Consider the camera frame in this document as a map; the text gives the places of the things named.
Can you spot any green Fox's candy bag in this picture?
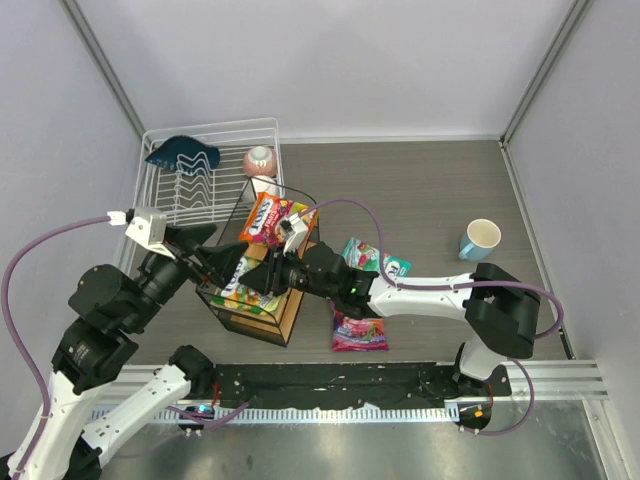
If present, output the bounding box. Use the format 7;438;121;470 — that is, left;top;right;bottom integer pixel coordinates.
210;256;282;316

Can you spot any orange Fox's fruits candy bag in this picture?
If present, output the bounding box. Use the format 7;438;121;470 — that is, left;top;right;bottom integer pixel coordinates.
238;193;317;247

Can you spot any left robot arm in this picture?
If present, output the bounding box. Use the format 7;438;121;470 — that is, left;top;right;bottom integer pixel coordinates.
1;226;248;479

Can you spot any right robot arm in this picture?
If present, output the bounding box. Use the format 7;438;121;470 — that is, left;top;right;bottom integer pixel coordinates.
239;242;540;398

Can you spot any teal Fox's candy bag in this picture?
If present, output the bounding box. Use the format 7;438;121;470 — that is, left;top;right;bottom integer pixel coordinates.
342;237;411;278

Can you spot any purple Fox's berries candy bag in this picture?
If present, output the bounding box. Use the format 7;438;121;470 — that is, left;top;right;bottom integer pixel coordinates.
332;311;389;352

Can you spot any dark blue plate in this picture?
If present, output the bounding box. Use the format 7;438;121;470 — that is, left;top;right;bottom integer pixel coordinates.
144;135;221;175

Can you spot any white cup in rack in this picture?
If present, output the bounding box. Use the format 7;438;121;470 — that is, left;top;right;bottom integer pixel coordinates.
251;175;280;197

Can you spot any pink ceramic bowl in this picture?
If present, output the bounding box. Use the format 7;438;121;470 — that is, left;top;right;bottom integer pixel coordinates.
243;146;278;177

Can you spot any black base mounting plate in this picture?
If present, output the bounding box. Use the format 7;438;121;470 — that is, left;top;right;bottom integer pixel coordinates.
216;362;512;410

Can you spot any light blue mug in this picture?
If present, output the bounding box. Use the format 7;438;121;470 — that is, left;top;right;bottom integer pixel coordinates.
458;219;502;262

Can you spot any black wire wooden shelf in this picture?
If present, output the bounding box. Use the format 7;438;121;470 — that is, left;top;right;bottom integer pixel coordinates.
196;180;303;347

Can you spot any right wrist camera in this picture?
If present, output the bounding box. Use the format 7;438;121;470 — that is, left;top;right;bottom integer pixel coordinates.
279;213;309;255

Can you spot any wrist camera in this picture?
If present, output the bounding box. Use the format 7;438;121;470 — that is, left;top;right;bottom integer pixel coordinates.
279;213;309;255
125;207;175;259

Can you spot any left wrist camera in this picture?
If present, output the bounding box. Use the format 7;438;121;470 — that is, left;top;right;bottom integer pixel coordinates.
125;207;175;259

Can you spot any white wire dish rack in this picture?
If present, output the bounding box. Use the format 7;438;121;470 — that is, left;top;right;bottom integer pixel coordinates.
134;117;280;226

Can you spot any white slotted cable duct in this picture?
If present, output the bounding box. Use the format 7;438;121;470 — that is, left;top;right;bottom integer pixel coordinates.
87;403;459;425

